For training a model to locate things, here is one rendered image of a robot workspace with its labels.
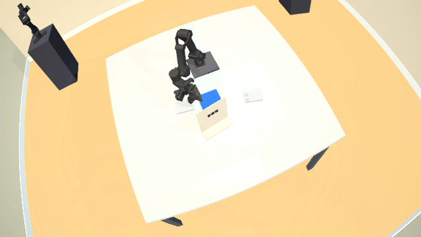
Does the blue square marker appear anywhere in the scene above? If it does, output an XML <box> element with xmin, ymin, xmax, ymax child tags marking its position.
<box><xmin>199</xmin><ymin>89</ymin><xmax>221</xmax><ymax>109</ymax></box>

